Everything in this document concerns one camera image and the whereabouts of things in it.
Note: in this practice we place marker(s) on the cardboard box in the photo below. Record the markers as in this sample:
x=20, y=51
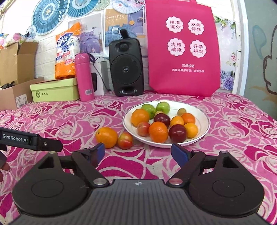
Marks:
x=18, y=74

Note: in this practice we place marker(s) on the green apple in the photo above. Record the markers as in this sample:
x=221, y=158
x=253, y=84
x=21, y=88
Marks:
x=150, y=109
x=163, y=107

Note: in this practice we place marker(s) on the orange white tissue pack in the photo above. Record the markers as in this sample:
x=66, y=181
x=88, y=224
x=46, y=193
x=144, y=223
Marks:
x=67, y=47

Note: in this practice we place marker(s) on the red apple on plate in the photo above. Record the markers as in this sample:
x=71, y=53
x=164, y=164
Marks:
x=143, y=129

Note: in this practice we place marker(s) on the green apple left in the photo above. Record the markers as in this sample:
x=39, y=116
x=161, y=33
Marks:
x=150, y=109

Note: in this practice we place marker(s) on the yellow tangerine on plate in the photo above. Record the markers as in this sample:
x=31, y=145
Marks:
x=191, y=130

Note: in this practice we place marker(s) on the light green box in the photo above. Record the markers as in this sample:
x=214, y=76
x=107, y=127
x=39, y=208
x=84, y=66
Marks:
x=55, y=90

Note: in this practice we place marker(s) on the green apple right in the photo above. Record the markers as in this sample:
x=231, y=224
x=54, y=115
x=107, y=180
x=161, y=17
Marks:
x=163, y=107

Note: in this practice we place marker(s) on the small kiwi fruit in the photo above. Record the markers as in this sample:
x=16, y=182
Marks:
x=181, y=111

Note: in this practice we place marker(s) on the orange bottom large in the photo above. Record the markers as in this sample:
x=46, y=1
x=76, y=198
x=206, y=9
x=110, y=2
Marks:
x=158, y=132

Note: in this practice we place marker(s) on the yellow green small fruit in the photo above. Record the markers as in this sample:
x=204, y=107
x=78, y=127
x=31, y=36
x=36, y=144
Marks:
x=159, y=113

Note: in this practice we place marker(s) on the white painted paper fan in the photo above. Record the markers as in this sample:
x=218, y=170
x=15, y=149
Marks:
x=127, y=6

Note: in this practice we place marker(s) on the magenta tote bag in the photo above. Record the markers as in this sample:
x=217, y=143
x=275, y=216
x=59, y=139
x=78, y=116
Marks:
x=183, y=50

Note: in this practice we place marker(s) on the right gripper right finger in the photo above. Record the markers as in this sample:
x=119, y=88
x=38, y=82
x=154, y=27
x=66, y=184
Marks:
x=189, y=162

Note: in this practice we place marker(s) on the pink rose tablecloth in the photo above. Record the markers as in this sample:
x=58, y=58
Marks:
x=237, y=126

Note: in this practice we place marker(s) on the blue paper fan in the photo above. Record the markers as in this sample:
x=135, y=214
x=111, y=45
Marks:
x=48, y=14
x=79, y=8

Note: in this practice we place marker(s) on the dark plum on plate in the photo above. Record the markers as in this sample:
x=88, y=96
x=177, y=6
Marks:
x=161, y=117

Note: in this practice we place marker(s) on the small orange tangerine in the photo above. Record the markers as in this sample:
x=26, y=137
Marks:
x=176, y=120

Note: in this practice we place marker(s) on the black speaker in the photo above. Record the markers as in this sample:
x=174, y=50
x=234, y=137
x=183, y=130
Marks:
x=126, y=66

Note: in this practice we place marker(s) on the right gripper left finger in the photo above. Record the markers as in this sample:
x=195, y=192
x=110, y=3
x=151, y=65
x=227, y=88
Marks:
x=86, y=161

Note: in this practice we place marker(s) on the large orange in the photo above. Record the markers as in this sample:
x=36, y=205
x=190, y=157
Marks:
x=107, y=136

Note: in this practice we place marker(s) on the bedding poster right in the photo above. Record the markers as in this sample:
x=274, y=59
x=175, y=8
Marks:
x=134, y=23

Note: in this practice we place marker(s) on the dark red plum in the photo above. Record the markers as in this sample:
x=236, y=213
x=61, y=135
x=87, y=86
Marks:
x=177, y=133

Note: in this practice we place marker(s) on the blue paper fan right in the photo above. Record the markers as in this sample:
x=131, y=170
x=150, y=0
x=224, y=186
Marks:
x=79, y=8

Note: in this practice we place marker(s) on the pink thermos bottle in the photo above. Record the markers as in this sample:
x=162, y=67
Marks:
x=84, y=77

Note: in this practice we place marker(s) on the bedding poster left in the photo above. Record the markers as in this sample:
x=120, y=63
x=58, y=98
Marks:
x=91, y=37

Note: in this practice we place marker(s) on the white oval plate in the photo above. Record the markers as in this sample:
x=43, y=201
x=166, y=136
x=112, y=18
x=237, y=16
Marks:
x=201, y=121

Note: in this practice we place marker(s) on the white box behind bottle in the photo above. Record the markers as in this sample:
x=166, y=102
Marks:
x=100, y=80

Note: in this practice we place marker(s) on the person left hand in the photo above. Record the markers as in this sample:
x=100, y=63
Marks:
x=5, y=167

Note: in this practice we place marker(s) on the blue paper fan left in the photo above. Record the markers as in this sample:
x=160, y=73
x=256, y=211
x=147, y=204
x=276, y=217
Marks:
x=48, y=14

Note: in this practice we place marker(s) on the bedding poster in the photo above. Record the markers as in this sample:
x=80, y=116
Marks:
x=91, y=37
x=134, y=23

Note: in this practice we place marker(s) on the orange on plate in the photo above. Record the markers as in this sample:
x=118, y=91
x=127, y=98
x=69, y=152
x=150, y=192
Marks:
x=138, y=116

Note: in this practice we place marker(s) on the red yellow apple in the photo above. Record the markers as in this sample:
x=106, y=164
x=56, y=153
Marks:
x=125, y=141

